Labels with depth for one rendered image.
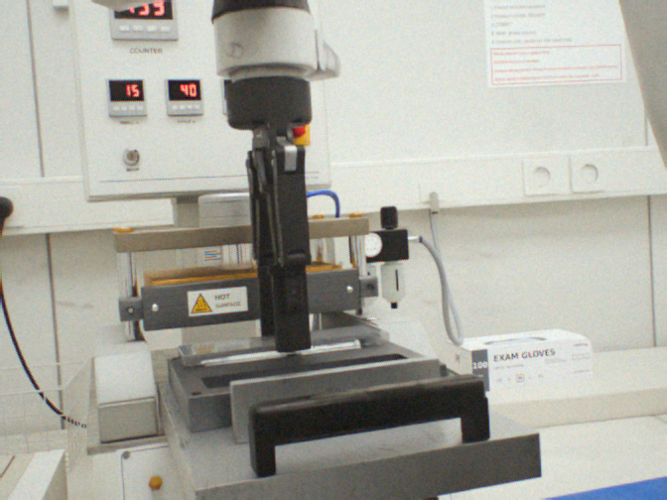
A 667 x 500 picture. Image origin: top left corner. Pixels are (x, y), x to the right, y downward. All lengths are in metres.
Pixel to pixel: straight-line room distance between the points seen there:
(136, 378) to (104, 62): 0.46
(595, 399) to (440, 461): 0.85
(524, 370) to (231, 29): 0.88
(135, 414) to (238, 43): 0.33
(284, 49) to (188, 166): 0.40
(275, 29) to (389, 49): 0.89
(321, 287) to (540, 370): 0.65
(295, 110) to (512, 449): 0.33
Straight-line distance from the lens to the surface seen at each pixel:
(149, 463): 0.70
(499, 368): 1.34
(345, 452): 0.48
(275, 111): 0.64
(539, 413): 1.29
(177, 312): 0.78
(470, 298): 1.55
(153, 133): 1.01
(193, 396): 0.55
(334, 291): 0.81
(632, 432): 1.29
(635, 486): 1.07
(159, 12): 1.04
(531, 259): 1.59
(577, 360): 1.40
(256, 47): 0.65
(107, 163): 1.00
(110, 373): 0.72
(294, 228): 0.61
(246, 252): 0.87
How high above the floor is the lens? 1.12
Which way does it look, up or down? 3 degrees down
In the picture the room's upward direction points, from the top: 4 degrees counter-clockwise
